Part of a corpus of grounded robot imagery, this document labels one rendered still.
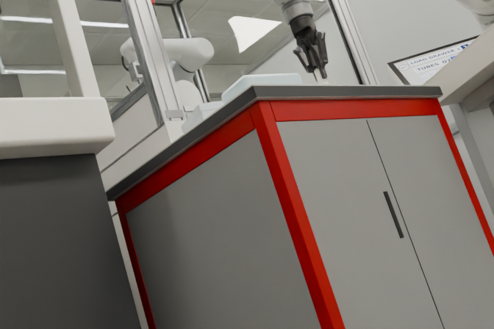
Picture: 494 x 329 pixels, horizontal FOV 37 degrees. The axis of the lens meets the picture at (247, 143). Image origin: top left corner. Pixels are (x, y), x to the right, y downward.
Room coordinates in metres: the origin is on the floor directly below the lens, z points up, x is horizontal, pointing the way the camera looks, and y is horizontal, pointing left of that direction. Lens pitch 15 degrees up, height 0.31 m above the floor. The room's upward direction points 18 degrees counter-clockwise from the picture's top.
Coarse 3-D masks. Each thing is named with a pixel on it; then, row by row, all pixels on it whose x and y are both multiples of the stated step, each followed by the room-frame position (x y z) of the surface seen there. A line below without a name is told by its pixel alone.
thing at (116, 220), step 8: (120, 224) 2.15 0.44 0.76; (120, 232) 2.16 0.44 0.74; (120, 240) 2.17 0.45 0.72; (128, 256) 2.15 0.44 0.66; (128, 264) 2.16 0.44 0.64; (128, 272) 2.17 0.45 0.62; (136, 288) 2.15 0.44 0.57; (136, 296) 2.16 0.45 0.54; (136, 304) 2.17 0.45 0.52; (144, 320) 2.16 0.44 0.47; (144, 328) 2.16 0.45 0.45
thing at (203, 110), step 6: (210, 102) 1.48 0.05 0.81; (216, 102) 1.48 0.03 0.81; (222, 102) 1.49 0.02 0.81; (198, 108) 1.47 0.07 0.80; (204, 108) 1.47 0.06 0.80; (210, 108) 1.47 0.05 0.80; (216, 108) 1.48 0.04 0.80; (192, 114) 1.50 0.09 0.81; (198, 114) 1.48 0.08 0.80; (204, 114) 1.47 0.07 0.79; (210, 114) 1.47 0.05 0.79; (186, 120) 1.54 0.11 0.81; (192, 120) 1.51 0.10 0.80; (198, 120) 1.49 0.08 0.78; (186, 126) 1.55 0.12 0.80; (192, 126) 1.52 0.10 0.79
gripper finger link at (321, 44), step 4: (320, 32) 2.08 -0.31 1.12; (324, 32) 2.09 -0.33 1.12; (320, 36) 2.08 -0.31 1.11; (324, 36) 2.10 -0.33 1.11; (320, 40) 2.09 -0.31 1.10; (324, 40) 2.10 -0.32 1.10; (320, 44) 2.09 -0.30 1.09; (324, 44) 2.10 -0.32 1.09; (320, 48) 2.09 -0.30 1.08; (324, 48) 2.10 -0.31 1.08; (320, 52) 2.10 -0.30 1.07; (324, 52) 2.10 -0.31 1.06; (320, 56) 2.10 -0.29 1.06; (324, 56) 2.10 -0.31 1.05; (320, 60) 2.10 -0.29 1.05
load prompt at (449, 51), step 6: (450, 48) 2.81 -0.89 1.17; (456, 48) 2.80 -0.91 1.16; (462, 48) 2.79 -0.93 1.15; (432, 54) 2.80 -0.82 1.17; (438, 54) 2.80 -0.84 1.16; (444, 54) 2.79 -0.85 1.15; (450, 54) 2.78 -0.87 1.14; (414, 60) 2.80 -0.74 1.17; (420, 60) 2.79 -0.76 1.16; (426, 60) 2.78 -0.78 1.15; (432, 60) 2.78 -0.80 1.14
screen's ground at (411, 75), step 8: (472, 40) 2.82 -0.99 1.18; (448, 56) 2.78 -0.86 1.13; (400, 64) 2.80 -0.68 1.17; (424, 64) 2.77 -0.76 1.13; (432, 64) 2.76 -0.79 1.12; (440, 64) 2.75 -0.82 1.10; (408, 72) 2.75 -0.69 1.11; (416, 72) 2.74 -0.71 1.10; (408, 80) 2.71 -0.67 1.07; (416, 80) 2.71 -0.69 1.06
